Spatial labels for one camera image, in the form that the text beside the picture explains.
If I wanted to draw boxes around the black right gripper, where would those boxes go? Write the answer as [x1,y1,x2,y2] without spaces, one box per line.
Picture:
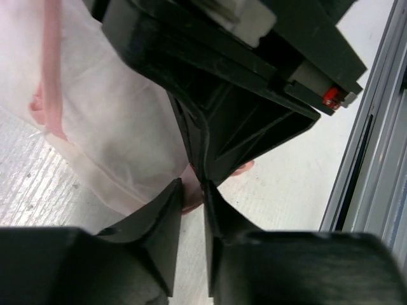
[90,0,368,187]

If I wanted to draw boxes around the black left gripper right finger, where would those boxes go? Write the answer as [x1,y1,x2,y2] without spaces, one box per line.
[203,181,406,304]

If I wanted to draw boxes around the aluminium frame rail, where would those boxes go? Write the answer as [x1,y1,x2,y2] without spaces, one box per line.
[320,1,406,261]

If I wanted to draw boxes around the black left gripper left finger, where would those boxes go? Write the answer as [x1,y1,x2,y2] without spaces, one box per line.
[1,179,183,304]

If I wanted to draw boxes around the white underwear with pink trim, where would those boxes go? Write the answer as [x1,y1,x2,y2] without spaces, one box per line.
[0,0,257,214]

